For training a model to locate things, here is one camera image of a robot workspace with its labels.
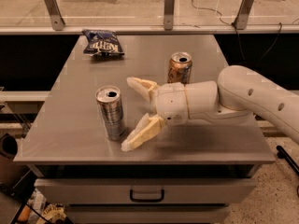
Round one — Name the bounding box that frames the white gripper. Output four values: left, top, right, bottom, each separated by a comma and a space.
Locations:
121, 77, 188, 151

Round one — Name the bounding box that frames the silver redbull can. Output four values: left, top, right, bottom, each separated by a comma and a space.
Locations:
95, 85, 125, 141

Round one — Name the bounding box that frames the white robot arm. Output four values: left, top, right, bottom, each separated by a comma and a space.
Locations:
121, 65, 299, 151

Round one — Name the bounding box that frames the orange soda can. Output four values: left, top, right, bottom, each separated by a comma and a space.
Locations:
167, 51, 192, 84

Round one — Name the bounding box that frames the blue chip bag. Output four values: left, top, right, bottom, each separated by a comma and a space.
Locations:
82, 30, 124, 56

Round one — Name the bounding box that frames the yellow snack bag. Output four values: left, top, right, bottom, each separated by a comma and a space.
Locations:
36, 204, 66, 224

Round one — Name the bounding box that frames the grey lower drawer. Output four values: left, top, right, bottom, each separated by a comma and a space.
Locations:
66, 205, 229, 224

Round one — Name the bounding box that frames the grey drawer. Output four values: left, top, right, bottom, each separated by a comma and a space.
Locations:
36, 178, 256, 205
66, 205, 229, 224

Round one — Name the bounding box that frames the grey upper drawer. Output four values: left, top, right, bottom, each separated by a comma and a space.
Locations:
36, 178, 256, 205

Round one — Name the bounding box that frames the black floor stand leg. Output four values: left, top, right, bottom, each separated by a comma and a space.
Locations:
277, 146, 299, 176

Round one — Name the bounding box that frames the black round object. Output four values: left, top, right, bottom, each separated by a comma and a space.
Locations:
0, 133, 18, 160

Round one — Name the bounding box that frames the black drawer handle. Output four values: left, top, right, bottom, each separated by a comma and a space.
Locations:
129, 189, 164, 203

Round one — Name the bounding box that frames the middle metal bracket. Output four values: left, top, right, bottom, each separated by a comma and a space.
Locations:
164, 0, 175, 30

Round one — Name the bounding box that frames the metal bracket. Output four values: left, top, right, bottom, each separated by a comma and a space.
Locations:
164, 0, 175, 30
233, 0, 254, 30
44, 0, 65, 31

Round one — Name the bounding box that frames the left metal bracket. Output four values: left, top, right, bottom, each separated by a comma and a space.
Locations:
44, 0, 65, 31

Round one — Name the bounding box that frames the black cable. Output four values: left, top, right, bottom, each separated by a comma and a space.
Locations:
188, 0, 283, 67

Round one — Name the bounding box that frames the right metal bracket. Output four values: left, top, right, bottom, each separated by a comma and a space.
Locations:
233, 0, 254, 30

